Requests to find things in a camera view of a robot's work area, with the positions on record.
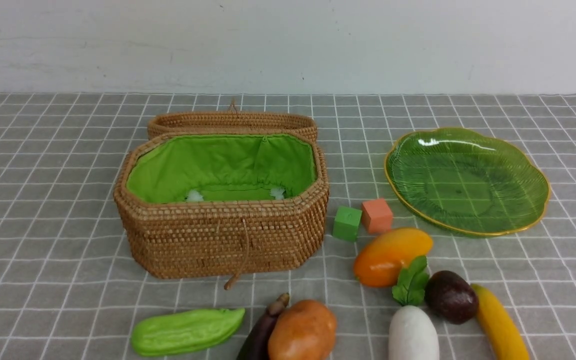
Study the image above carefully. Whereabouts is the woven wicker basket green lining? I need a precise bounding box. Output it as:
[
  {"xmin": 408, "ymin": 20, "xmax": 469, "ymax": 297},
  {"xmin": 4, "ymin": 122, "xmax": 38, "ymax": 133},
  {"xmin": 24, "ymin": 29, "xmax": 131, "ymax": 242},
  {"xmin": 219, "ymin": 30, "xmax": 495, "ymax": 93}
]
[{"xmin": 113, "ymin": 131, "xmax": 330, "ymax": 291}]

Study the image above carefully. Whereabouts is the green glass leaf plate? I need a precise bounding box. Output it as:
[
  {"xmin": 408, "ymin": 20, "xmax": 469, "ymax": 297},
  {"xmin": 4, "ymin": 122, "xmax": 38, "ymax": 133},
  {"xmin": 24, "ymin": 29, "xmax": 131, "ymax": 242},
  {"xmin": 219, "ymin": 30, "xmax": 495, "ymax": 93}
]
[{"xmin": 383, "ymin": 127, "xmax": 552, "ymax": 238}]

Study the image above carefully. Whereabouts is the dark purple passion fruit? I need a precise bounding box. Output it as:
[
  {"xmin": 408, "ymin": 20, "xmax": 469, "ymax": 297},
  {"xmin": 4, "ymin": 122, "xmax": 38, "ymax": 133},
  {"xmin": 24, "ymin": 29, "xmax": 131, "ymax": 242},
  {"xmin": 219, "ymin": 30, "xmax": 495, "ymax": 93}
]
[{"xmin": 423, "ymin": 269, "xmax": 479, "ymax": 325}]

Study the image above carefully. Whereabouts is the woven wicker basket lid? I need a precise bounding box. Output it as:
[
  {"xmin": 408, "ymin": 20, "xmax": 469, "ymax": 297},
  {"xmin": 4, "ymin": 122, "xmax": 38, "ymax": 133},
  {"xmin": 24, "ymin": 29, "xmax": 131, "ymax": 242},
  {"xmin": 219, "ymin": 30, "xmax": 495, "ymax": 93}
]
[{"xmin": 147, "ymin": 101, "xmax": 319, "ymax": 142}]

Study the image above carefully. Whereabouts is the brown potato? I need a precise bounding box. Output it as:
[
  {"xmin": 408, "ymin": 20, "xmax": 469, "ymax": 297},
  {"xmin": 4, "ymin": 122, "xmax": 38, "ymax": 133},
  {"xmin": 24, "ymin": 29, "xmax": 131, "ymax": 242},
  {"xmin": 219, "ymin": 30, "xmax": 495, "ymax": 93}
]
[{"xmin": 268, "ymin": 299, "xmax": 338, "ymax": 360}]

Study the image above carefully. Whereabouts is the orange yellow mango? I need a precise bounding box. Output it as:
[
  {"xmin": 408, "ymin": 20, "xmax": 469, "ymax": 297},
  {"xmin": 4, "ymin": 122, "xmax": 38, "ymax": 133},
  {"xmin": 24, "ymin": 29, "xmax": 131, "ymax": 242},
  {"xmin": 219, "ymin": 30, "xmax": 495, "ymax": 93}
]
[{"xmin": 353, "ymin": 227, "xmax": 434, "ymax": 288}]

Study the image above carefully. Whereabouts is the green bitter gourd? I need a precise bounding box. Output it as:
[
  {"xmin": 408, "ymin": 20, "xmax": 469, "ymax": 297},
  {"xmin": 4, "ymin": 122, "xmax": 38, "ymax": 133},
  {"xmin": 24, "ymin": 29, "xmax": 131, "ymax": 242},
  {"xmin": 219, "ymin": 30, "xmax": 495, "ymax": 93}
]
[{"xmin": 130, "ymin": 308, "xmax": 246, "ymax": 357}]

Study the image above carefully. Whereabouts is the white radish with leaves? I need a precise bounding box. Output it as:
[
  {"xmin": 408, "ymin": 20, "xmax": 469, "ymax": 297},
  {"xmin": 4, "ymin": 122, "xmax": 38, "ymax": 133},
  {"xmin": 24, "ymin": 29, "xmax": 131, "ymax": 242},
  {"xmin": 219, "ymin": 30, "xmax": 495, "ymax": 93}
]
[{"xmin": 388, "ymin": 255, "xmax": 441, "ymax": 360}]

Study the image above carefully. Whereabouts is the yellow banana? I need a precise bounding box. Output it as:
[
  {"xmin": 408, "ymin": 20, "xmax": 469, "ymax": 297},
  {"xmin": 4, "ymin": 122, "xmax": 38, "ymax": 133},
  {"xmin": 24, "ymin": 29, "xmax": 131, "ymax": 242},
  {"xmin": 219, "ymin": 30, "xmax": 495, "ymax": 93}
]
[{"xmin": 471, "ymin": 284, "xmax": 531, "ymax": 360}]

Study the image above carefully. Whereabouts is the purple eggplant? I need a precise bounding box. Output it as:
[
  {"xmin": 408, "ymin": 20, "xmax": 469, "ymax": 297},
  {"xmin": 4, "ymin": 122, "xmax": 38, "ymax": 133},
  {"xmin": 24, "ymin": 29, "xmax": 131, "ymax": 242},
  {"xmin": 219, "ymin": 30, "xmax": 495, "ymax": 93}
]
[{"xmin": 236, "ymin": 292, "xmax": 290, "ymax": 360}]

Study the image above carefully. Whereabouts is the green foam cube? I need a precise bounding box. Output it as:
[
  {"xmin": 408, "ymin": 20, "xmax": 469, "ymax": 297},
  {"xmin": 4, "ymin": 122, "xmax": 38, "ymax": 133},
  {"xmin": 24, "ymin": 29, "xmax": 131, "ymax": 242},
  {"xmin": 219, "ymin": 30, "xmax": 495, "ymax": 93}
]
[{"xmin": 332, "ymin": 206, "xmax": 362, "ymax": 243}]

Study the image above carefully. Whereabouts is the orange foam cube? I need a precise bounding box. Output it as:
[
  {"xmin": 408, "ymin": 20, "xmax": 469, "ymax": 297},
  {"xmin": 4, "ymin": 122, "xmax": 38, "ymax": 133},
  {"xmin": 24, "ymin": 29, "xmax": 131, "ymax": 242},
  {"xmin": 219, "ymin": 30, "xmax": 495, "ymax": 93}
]
[{"xmin": 361, "ymin": 198, "xmax": 394, "ymax": 234}]

